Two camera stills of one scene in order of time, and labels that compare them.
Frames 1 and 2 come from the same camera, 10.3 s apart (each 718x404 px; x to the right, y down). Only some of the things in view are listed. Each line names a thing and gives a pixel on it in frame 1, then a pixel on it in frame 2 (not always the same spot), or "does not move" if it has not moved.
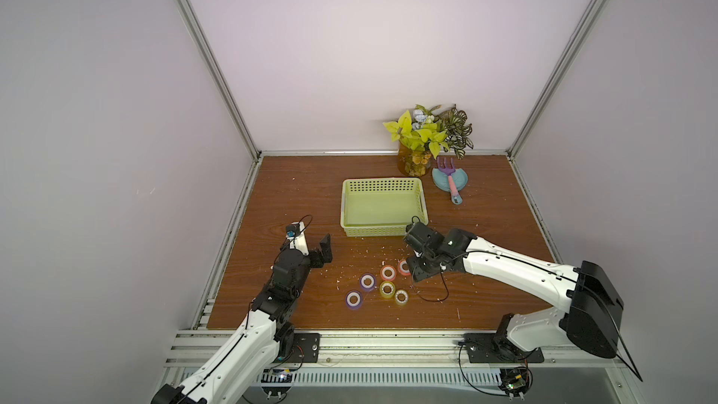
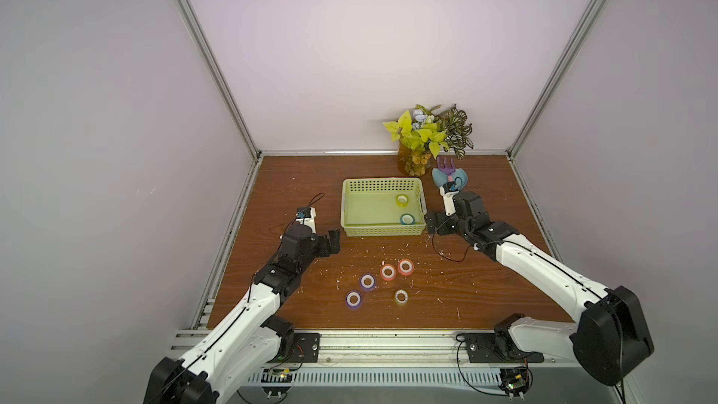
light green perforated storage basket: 381,207 does not move
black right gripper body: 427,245 -> 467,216
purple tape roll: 367,281 does not move
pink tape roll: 392,269 does not move
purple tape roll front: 353,299 does not move
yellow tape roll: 385,294 -> 402,200
